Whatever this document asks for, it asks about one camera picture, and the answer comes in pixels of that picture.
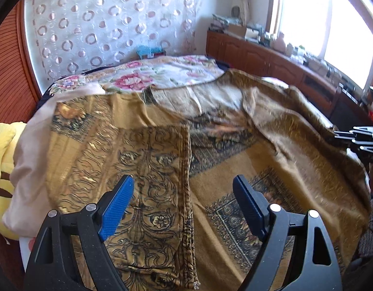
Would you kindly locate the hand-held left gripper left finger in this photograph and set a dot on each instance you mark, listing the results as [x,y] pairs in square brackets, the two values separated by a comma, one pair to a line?
[116,209]

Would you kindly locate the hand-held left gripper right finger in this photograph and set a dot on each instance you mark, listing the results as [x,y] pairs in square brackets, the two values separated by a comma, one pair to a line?
[248,206]

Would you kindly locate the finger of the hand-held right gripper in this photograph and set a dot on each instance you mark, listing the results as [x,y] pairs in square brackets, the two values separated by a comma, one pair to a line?
[364,133]
[370,150]

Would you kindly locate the golden brown patterned garment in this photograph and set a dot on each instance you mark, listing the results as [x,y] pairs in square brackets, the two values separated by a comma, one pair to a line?
[229,169]

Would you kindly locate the cluster of small containers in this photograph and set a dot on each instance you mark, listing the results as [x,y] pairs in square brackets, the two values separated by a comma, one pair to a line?
[320,62]

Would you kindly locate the beige folded cloth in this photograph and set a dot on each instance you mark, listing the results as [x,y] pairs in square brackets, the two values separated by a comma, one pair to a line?
[29,157]

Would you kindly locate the white vase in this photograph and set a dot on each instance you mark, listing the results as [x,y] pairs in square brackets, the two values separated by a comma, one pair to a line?
[279,43]

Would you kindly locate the yellow plush toy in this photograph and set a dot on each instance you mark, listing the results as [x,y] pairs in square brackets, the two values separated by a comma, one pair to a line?
[1,145]

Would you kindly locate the long wooden cabinet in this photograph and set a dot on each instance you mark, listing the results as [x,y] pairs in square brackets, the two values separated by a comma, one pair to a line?
[253,57]

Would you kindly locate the floral bed sheet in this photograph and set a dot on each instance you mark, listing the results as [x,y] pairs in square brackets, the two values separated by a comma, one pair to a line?
[162,72]

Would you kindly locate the small blue object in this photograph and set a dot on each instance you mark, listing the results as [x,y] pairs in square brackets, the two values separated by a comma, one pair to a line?
[148,52]

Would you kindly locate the cardboard box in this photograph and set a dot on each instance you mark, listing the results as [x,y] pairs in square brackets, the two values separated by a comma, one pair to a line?
[236,31]

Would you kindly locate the slatted wooden wardrobe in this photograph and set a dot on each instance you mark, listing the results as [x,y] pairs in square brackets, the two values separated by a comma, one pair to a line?
[10,75]

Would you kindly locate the stack of papers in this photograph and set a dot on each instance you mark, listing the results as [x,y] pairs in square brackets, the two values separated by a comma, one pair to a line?
[219,21]

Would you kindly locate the sheer curtain with circles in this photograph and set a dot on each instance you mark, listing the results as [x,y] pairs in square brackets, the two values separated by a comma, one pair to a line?
[98,21]

